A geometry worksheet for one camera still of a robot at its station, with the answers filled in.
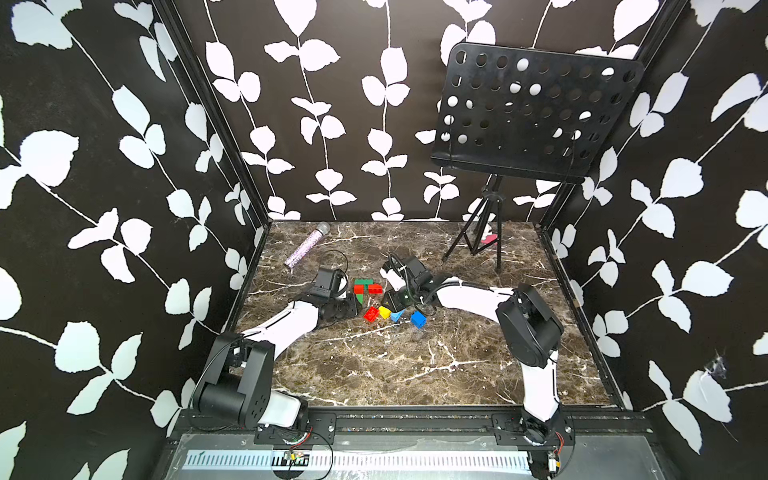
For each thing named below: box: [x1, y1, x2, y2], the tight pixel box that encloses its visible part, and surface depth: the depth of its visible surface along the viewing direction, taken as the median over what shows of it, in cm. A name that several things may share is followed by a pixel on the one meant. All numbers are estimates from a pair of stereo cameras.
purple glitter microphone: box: [284, 222, 330, 269], surface depth 113 cm
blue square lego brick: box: [410, 310, 427, 329], surface depth 94 cm
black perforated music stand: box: [431, 42, 645, 271], surface depth 65 cm
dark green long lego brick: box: [354, 278, 375, 289], surface depth 103 cm
